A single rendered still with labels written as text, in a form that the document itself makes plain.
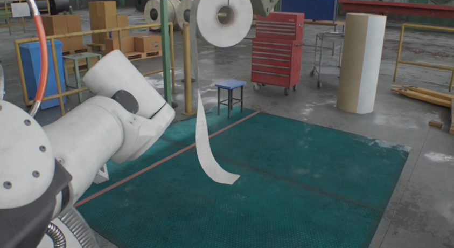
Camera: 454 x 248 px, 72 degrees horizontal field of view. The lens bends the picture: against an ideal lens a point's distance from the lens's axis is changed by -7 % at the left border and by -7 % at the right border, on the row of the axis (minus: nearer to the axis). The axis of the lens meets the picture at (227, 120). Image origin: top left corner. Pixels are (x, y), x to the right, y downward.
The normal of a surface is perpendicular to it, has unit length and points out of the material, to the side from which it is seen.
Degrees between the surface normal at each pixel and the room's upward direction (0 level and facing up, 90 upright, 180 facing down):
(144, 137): 105
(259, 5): 125
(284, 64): 90
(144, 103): 63
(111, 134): 76
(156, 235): 0
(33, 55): 93
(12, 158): 52
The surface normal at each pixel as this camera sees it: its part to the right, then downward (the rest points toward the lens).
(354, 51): -0.68, 0.26
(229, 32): 0.47, 0.32
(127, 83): 0.45, -0.14
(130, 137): 0.57, 0.47
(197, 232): 0.01, -0.93
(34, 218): 0.77, -0.52
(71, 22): 0.81, 0.22
